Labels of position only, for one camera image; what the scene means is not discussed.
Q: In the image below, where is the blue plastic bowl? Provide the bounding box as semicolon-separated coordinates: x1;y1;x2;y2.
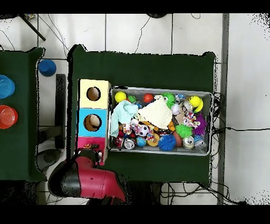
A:
0;74;16;99

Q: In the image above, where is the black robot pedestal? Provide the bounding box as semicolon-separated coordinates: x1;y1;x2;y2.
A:
127;181;163;205

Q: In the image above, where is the thin black floor cable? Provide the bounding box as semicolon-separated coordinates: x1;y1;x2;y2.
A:
134;16;151;53

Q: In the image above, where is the cream waffle cloth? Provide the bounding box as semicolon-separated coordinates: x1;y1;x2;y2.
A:
138;98;173;130

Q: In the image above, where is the plain yellow ball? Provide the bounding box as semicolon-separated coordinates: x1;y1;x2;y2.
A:
114;91;127;104

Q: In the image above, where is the red plastic bowl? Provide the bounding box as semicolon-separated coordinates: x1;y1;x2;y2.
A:
0;105;19;129

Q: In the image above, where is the wooden box with three holes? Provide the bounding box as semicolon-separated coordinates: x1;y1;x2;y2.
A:
74;79;112;166

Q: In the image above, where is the black tripod leg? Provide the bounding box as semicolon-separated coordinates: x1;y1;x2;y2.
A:
20;14;46;41

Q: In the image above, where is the black power cable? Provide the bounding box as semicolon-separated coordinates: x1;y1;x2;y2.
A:
211;126;270;133

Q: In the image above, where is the mint green cloth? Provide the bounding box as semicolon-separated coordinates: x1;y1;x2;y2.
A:
109;100;140;138

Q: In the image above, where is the blue spiky ball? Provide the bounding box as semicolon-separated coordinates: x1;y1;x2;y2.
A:
157;134;177;152

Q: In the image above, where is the orange tiger plush toy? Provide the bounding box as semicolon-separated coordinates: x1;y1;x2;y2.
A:
82;143;100;150

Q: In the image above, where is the green furry toy with eyes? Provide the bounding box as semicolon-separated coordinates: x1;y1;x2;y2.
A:
161;92;176;109

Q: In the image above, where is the red orange ball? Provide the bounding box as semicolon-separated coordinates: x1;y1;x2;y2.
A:
143;93;154;104

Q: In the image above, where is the dark green side table cloth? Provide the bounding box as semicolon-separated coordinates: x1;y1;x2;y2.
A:
0;47;47;182

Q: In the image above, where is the blue plastic cup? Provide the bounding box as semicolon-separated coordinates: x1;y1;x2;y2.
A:
38;59;57;77

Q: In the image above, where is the dark stand base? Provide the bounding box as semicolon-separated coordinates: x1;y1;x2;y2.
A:
35;147;63;172

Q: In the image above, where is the black upright panel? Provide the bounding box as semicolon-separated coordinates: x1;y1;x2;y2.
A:
54;73;66;150

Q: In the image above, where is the yellow smiley ball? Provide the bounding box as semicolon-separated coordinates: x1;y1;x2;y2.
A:
188;95;204;113

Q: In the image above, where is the silver wire mesh bin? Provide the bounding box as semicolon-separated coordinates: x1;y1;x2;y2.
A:
107;85;214;157

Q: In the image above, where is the purple spiky monster toy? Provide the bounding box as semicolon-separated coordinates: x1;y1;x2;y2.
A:
192;114;208;136

